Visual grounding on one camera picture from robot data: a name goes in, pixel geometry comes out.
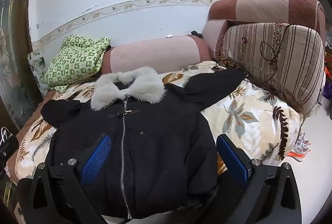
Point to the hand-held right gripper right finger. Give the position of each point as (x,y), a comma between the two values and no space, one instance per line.
(232,159)

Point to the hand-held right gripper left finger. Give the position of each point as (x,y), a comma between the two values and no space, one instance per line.
(96,159)

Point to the black jacket with fur collar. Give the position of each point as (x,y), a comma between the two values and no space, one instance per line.
(160,141)

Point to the leaf print blanket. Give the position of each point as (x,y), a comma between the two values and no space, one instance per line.
(246,115)

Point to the white and orange sneaker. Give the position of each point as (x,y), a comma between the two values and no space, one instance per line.
(302,147)

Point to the patterned glass door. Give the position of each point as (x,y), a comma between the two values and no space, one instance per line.
(13,71)

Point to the green printed plastic package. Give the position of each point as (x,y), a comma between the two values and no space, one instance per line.
(37,65)

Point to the green patterned quilt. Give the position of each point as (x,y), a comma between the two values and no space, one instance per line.
(75,63)

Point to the striped floral cushion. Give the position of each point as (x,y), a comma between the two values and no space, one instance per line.
(298,63)

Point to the pink and brown sofa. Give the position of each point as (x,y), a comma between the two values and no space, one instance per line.
(155,55)

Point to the small black object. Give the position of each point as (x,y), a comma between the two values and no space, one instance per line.
(196,34)

